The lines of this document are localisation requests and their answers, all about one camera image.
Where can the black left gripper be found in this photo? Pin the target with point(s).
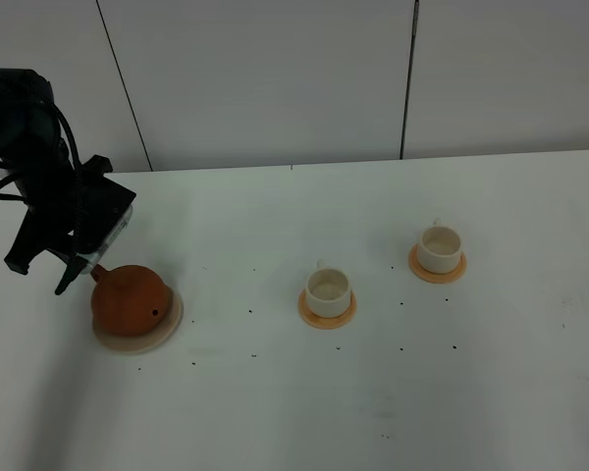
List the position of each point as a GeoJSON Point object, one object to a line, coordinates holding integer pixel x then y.
{"type": "Point", "coordinates": [47, 183]}

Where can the brown clay teapot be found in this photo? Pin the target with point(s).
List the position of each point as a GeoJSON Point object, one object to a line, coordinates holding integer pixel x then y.
{"type": "Point", "coordinates": [128, 301]}

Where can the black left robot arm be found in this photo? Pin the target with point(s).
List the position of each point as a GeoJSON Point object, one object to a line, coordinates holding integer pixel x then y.
{"type": "Point", "coordinates": [28, 113]}

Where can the beige round teapot coaster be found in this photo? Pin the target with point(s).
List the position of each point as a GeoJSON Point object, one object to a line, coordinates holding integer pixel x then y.
{"type": "Point", "coordinates": [149, 341]}

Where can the near white teacup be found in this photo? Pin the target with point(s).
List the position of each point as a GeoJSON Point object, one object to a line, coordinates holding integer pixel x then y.
{"type": "Point", "coordinates": [327, 291]}

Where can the white teacup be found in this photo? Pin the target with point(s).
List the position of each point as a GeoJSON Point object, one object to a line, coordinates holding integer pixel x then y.
{"type": "Point", "coordinates": [439, 248]}
{"type": "Point", "coordinates": [327, 291]}

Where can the near orange saucer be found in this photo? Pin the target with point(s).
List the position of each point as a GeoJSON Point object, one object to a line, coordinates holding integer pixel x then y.
{"type": "Point", "coordinates": [322, 323]}

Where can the orange saucer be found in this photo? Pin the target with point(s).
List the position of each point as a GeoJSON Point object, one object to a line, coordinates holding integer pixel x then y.
{"type": "Point", "coordinates": [434, 278]}
{"type": "Point", "coordinates": [322, 323]}

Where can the far orange saucer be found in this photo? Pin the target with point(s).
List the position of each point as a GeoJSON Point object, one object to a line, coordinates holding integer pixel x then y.
{"type": "Point", "coordinates": [434, 278]}

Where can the far white teacup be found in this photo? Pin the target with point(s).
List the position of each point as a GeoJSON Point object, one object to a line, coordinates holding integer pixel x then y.
{"type": "Point", "coordinates": [439, 248]}

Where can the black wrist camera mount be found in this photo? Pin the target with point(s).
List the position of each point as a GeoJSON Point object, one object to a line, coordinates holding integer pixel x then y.
{"type": "Point", "coordinates": [106, 208]}

